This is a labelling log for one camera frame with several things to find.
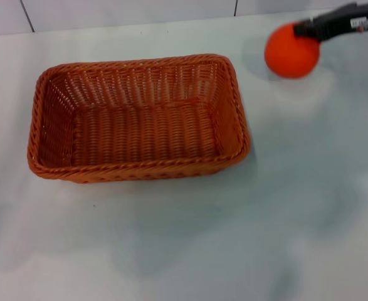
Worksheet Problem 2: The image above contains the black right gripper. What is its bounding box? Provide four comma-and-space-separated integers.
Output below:
293, 1, 368, 43

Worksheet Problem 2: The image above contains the orange tangerine fruit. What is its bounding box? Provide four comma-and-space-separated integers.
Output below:
263, 22, 321, 79

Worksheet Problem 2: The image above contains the orange-brown woven rectangular basket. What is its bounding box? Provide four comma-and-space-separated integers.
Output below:
26, 53, 252, 184

